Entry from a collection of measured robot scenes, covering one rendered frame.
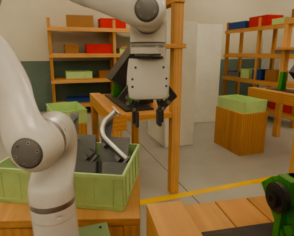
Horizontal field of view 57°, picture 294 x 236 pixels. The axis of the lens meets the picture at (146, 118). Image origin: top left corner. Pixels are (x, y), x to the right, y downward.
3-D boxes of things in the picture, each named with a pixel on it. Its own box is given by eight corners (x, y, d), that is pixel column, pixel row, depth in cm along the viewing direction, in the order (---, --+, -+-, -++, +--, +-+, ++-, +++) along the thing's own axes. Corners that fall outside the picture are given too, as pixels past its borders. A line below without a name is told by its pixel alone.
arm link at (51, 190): (20, 214, 69) (6, 123, 64) (48, 180, 87) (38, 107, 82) (67, 213, 69) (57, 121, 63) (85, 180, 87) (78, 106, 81)
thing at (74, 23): (171, 107, 736) (173, 18, 682) (53, 116, 640) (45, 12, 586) (163, 104, 785) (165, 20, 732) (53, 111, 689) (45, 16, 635)
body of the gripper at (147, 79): (164, 52, 70) (163, 95, 72) (124, 52, 68) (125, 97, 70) (172, 52, 63) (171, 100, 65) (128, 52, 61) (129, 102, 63)
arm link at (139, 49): (162, 44, 70) (162, 55, 70) (127, 43, 68) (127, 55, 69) (171, 42, 62) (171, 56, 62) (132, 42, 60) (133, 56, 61)
